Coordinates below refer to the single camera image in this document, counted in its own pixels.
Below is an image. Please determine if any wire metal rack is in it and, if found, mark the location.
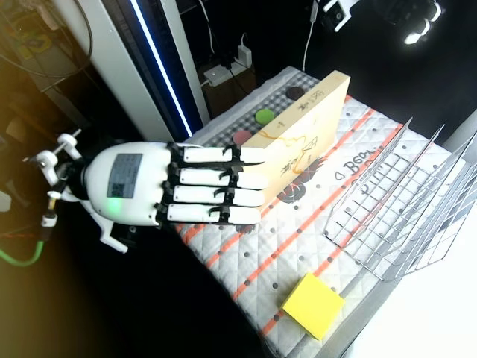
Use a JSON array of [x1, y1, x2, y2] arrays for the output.
[[322, 117, 477, 283]]

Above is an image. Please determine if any white plug charger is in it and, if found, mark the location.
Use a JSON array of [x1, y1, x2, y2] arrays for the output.
[[237, 44, 253, 69]]

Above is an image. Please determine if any white power strip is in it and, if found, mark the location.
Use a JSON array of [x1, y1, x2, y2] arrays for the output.
[[203, 61, 249, 87]]

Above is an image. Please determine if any thin white cable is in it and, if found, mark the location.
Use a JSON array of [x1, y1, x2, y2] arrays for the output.
[[196, 0, 218, 55]]

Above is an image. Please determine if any white cable with inline box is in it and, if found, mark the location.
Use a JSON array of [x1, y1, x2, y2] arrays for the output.
[[301, 0, 321, 72]]

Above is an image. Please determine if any white column with blue light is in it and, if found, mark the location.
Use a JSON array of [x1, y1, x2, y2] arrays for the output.
[[51, 0, 209, 141]]

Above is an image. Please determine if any yellow foam block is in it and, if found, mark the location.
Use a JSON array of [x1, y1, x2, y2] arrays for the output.
[[281, 272, 347, 341]]

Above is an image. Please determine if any green cable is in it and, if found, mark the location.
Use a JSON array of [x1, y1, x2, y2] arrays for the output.
[[0, 240, 45, 268]]

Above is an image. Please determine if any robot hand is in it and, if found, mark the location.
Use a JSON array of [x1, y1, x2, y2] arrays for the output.
[[82, 140, 270, 227], [376, 0, 444, 46]]

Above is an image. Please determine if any beige hardcover book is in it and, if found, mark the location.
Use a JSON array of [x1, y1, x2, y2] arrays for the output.
[[241, 70, 351, 212]]

